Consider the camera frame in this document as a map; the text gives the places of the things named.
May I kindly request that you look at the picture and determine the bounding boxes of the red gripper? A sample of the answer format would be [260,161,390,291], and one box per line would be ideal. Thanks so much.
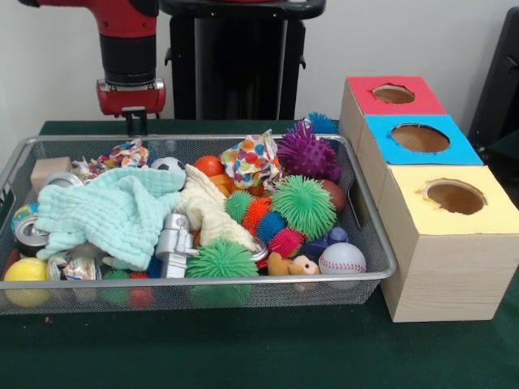
[96,77,167,137]

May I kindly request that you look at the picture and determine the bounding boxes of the blue spiky ball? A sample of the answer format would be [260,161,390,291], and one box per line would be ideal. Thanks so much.
[302,112,340,137]

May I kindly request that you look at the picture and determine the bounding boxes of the silver mesh bin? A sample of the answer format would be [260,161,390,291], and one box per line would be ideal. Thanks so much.
[0,133,397,315]

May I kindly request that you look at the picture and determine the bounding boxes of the wooden box with three holes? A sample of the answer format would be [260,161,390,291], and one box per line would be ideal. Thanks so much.
[338,75,519,324]

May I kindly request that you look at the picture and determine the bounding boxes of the small soccer ball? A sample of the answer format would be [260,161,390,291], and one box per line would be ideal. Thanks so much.
[150,156,187,173]

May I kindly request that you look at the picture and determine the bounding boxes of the mint green cloth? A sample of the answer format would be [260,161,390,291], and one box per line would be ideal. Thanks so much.
[35,166,187,271]

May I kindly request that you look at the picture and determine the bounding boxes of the cream cloth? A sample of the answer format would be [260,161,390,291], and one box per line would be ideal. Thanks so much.
[176,164,264,250]

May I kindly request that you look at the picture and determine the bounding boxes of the wooden cube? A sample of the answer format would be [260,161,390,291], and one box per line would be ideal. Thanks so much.
[31,156,73,192]

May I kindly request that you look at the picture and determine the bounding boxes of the silver toy robot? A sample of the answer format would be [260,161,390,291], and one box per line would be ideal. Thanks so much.
[155,212,199,279]

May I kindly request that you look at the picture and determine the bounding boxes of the purple spiky ball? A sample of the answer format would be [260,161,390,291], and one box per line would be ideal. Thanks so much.
[276,120,341,182]

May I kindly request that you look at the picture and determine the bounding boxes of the yellow ball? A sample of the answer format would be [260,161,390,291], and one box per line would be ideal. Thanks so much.
[2,256,50,307]

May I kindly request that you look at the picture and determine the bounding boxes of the large green spiky ball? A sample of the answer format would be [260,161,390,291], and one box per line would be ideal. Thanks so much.
[270,174,338,238]

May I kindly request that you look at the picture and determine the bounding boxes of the white baseball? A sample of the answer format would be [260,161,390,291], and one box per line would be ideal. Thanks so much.
[318,242,367,289]

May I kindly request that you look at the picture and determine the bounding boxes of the dark green tablecloth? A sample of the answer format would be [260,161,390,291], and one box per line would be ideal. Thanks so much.
[0,119,519,389]

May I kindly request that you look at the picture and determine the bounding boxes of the black chair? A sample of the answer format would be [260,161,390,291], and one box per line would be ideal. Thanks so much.
[465,6,519,171]

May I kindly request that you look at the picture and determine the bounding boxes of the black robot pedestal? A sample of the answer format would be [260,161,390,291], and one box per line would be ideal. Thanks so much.
[160,0,328,121]

